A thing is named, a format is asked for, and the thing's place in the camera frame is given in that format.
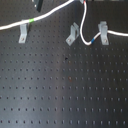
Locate left grey cable clip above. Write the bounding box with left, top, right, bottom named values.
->
left=19, top=23, right=29, bottom=44

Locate grey cable clip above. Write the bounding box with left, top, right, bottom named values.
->
left=98, top=21, right=109, bottom=45
left=19, top=23, right=29, bottom=44
left=66, top=23, right=79, bottom=46

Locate right grey cable clip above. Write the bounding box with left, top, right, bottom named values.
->
left=98, top=21, right=109, bottom=45

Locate middle grey cable clip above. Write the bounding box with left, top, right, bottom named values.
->
left=66, top=23, right=79, bottom=46

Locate white cable with coloured marks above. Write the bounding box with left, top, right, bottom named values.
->
left=0, top=0, right=128, bottom=46

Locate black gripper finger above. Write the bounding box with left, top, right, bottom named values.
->
left=32, top=0, right=43, bottom=12

